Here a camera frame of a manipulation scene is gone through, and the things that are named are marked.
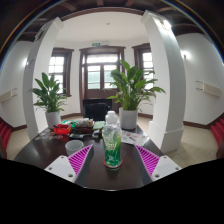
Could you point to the wall lamp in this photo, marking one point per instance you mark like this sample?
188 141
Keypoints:
185 55

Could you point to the white mug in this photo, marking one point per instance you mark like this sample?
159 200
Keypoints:
74 147

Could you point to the column lamp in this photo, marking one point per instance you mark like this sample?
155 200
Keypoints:
166 24

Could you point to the brown-framed glass door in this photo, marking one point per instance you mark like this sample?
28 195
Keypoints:
96 71

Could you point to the small plant in white pot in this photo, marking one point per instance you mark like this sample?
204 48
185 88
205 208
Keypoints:
52 118

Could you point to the red carpeted staircase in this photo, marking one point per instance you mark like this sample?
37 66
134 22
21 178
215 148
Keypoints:
4 135
218 131

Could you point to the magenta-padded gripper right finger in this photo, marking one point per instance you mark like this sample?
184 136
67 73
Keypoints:
165 166

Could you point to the large plant in white pot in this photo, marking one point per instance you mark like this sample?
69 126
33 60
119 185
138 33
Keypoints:
128 118

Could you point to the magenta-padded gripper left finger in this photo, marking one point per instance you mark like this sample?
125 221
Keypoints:
60 166

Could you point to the green book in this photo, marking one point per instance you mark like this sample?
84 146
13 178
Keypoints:
98 125

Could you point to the white wall radiator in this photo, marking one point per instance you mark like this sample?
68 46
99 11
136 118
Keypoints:
209 88
6 95

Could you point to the white printed leaflet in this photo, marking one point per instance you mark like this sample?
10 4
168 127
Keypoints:
135 138

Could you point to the green exit sign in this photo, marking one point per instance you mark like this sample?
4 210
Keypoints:
95 44

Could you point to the black chair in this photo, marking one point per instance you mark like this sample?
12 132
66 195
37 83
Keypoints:
96 111

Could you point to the clear bottle with green label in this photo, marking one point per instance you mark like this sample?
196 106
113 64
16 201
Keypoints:
112 146

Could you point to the red box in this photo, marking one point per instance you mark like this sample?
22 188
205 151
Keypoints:
61 130

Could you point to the black flat device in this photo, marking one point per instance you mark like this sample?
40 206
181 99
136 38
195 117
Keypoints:
75 136

